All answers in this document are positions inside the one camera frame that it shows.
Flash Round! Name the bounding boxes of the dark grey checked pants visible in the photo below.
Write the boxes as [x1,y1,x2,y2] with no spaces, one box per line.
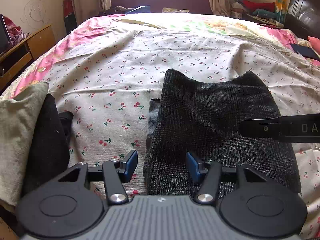
[144,69,301,195]

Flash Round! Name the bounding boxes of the black folded cloth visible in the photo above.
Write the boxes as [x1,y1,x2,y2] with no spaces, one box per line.
[20,94,73,197]

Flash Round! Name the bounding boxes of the dark blue flat book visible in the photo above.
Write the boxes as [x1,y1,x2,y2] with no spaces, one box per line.
[290,43,319,61]

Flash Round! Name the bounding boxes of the pink pillow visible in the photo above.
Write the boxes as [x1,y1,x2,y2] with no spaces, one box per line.
[308,36,320,54]

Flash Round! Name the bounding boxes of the white cherry print sheet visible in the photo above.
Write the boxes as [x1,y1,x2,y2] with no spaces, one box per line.
[46,30,319,238]

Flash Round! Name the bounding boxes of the grey green folded cloth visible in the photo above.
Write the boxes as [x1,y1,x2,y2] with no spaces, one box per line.
[1,82,49,206]

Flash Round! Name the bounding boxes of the dark wooden headboard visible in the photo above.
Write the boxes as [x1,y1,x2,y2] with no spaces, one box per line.
[284,0,320,40]

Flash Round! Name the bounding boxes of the red cloth pile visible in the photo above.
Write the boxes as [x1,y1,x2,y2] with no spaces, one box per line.
[242,0,276,12]

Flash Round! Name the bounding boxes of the pink floral bedsheet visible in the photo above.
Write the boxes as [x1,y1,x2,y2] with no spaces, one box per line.
[1,13,319,103]

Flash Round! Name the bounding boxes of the wooden side cabinet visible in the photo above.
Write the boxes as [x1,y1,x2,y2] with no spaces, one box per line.
[0,25,56,93]

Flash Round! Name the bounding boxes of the blue bag on bench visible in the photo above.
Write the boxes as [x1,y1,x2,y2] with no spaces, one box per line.
[125,5,151,15]

